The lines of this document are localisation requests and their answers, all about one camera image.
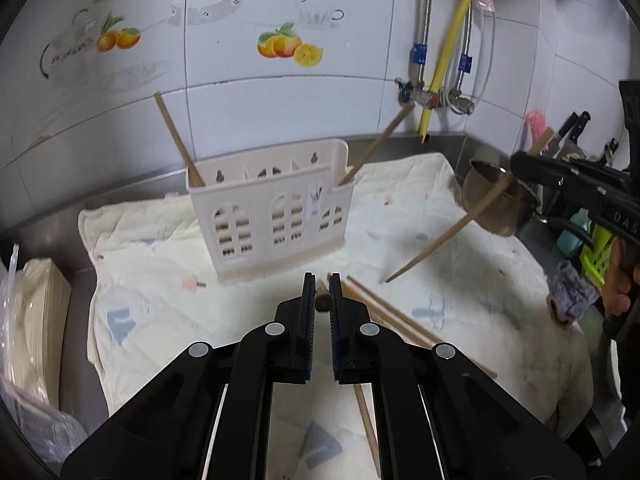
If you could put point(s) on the stainless steel pot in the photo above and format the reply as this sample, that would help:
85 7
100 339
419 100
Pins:
495 210

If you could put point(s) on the person's right hand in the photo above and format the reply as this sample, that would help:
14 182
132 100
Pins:
621 280

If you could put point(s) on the beige stack in plastic bag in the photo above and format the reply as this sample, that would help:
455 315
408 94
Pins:
35 320

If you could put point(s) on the grey knitted cloth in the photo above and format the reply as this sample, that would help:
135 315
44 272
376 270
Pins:
572 292

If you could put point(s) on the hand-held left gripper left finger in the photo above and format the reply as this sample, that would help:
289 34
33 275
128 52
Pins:
309 332

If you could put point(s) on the metal pipe valve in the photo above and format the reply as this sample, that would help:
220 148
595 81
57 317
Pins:
460 102

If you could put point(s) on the pink brush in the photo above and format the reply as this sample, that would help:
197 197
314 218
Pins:
536 122

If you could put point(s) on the beige plastic utensil holder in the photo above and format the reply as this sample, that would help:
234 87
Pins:
260 240

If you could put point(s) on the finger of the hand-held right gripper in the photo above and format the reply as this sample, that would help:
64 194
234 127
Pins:
597 165
532 167

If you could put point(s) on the green plastic rack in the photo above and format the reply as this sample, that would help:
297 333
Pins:
597 252

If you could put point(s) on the cream quilted printed mat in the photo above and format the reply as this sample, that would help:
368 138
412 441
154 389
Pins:
150 285

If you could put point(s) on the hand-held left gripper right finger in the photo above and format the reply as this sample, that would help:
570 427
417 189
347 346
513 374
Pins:
336 332

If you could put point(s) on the brown wooden chopstick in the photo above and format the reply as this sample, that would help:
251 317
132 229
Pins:
380 140
395 312
175 132
385 321
450 230
367 425

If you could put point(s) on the teal plastic container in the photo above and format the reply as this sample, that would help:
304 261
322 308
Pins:
570 235

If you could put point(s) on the clear thin tube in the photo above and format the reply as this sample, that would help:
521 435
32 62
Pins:
492 50

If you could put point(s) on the pink tag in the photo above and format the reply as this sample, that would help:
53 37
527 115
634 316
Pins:
485 2

